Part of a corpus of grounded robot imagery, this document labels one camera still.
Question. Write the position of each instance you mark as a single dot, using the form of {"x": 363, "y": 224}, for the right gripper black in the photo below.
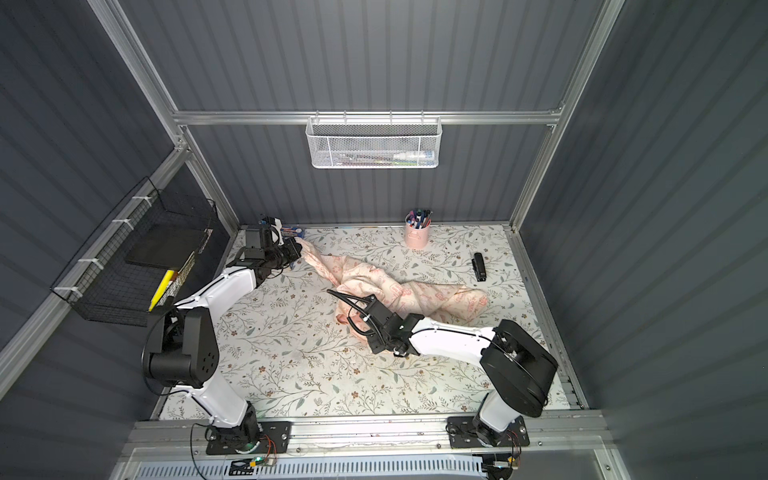
{"x": 372, "y": 318}

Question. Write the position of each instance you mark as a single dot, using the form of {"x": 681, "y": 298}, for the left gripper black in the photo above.
{"x": 285, "y": 252}

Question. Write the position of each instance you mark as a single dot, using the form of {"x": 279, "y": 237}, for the pink patterned hooded jacket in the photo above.
{"x": 451, "y": 303}

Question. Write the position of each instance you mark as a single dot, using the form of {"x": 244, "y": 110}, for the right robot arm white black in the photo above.
{"x": 520, "y": 370}

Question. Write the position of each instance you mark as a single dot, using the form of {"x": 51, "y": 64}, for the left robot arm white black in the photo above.
{"x": 182, "y": 353}

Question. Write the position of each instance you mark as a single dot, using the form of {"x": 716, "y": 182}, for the floral table mat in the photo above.
{"x": 283, "y": 349}

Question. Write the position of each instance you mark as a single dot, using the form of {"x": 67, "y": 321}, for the pink pen cup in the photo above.
{"x": 417, "y": 237}

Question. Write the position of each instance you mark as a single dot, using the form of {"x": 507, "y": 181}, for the black notebook in basket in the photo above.
{"x": 167, "y": 247}

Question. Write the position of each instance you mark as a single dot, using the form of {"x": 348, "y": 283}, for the yellow highlighter marker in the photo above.
{"x": 162, "y": 288}

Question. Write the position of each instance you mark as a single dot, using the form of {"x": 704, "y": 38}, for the pens in pink cup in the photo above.
{"x": 419, "y": 218}

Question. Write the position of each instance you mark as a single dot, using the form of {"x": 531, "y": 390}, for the white tube in mesh basket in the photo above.
{"x": 424, "y": 159}

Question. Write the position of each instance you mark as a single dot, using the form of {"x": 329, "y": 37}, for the black wire wall basket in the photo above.
{"x": 102, "y": 287}

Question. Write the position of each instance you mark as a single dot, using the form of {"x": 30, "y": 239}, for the white wire mesh basket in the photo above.
{"x": 349, "y": 145}

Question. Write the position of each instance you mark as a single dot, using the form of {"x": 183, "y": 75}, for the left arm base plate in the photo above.
{"x": 271, "y": 437}

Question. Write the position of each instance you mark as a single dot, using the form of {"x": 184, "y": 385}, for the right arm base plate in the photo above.
{"x": 467, "y": 432}

